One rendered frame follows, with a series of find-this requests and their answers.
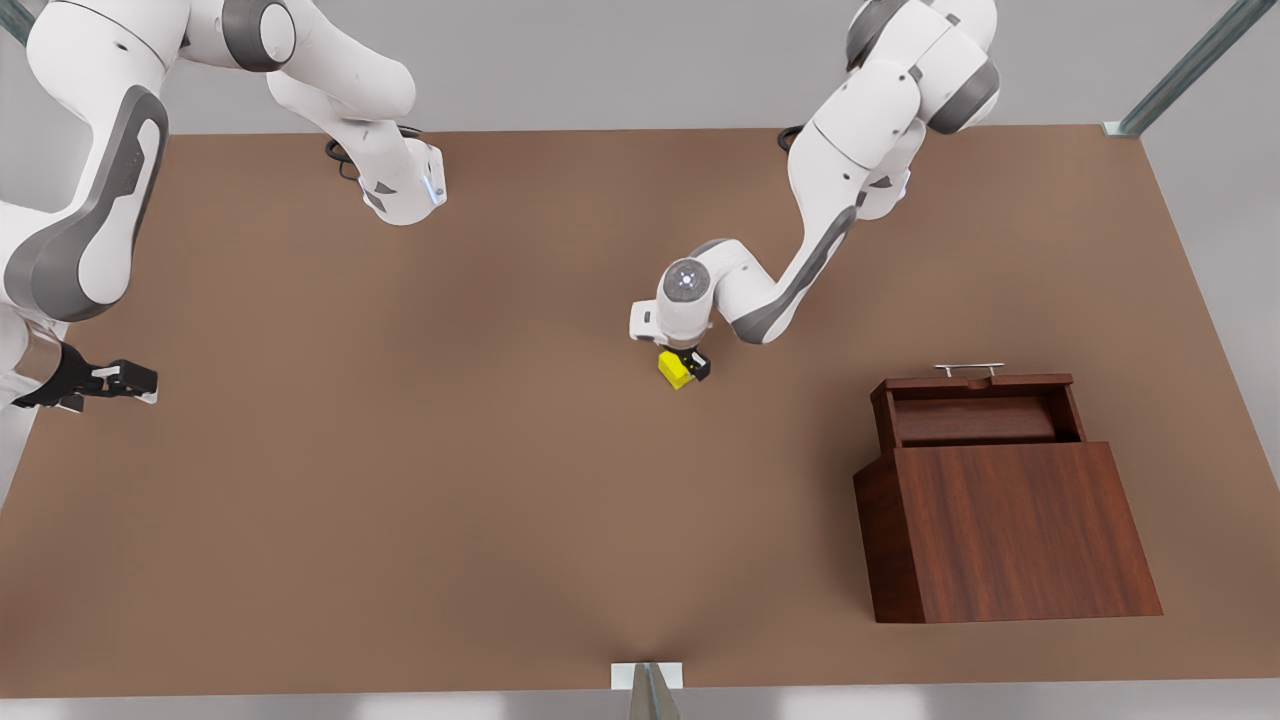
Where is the wooden drawer with silver handle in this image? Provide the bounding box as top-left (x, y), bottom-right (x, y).
top-left (869, 362), bottom-right (1087, 463)

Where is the dark wooden cabinet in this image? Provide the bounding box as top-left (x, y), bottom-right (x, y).
top-left (853, 441), bottom-right (1164, 625)

